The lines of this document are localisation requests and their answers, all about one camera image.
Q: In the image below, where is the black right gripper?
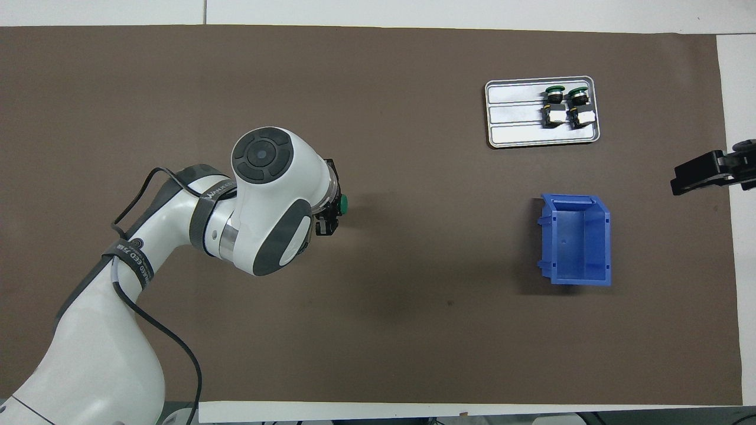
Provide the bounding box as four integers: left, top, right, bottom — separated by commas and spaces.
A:
670, 140, 756, 196

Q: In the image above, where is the blue plastic bin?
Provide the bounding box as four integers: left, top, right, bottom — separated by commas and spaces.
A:
536, 194, 612, 287

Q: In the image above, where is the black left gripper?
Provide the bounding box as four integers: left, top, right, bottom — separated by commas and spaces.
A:
315, 158, 344, 237

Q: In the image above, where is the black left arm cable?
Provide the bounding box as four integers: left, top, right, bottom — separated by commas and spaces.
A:
111, 168, 203, 425

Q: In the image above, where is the silver metal tray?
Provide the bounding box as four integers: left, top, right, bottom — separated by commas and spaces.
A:
484, 76, 601, 149

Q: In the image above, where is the brown table mat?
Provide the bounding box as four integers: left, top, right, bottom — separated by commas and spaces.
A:
0, 25, 744, 407

